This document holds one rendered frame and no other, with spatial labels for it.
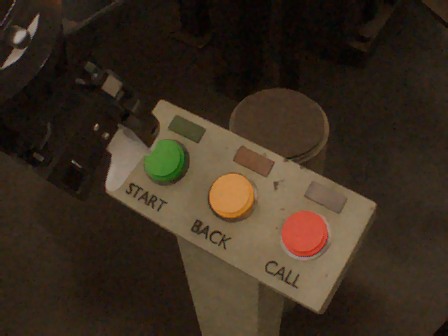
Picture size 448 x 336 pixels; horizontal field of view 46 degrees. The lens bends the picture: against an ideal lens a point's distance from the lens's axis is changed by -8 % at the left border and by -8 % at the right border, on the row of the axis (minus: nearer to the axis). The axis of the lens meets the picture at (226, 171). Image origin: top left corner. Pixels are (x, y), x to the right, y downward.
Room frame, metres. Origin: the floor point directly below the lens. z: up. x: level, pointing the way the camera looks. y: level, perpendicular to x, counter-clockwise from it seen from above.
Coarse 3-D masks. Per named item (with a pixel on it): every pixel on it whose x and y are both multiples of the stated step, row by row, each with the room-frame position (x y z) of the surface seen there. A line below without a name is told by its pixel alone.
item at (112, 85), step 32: (96, 64) 0.26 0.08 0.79; (32, 96) 0.22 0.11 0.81; (64, 96) 0.24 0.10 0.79; (96, 96) 0.23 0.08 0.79; (0, 128) 0.21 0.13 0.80; (32, 128) 0.21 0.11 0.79; (64, 128) 0.22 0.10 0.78; (96, 128) 0.23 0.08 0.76; (32, 160) 0.21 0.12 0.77; (64, 160) 0.20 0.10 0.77; (96, 160) 0.23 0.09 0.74
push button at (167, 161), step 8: (160, 144) 0.33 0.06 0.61; (168, 144) 0.33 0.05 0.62; (176, 144) 0.33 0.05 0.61; (152, 152) 0.33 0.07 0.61; (160, 152) 0.32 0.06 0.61; (168, 152) 0.32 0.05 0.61; (176, 152) 0.32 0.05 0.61; (184, 152) 0.32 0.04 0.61; (152, 160) 0.32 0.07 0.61; (160, 160) 0.32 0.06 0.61; (168, 160) 0.31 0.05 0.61; (176, 160) 0.31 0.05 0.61; (184, 160) 0.31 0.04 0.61; (152, 168) 0.31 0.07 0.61; (160, 168) 0.31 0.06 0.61; (168, 168) 0.31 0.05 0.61; (176, 168) 0.31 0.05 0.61; (184, 168) 0.31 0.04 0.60; (152, 176) 0.30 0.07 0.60; (160, 176) 0.30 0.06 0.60; (168, 176) 0.30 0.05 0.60; (176, 176) 0.30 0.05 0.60
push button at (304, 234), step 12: (300, 216) 0.24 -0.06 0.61; (312, 216) 0.24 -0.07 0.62; (288, 228) 0.23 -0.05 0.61; (300, 228) 0.23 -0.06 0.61; (312, 228) 0.23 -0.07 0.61; (324, 228) 0.23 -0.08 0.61; (288, 240) 0.22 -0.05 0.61; (300, 240) 0.22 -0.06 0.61; (312, 240) 0.22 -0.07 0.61; (324, 240) 0.22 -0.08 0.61; (300, 252) 0.21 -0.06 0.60; (312, 252) 0.21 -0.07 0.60
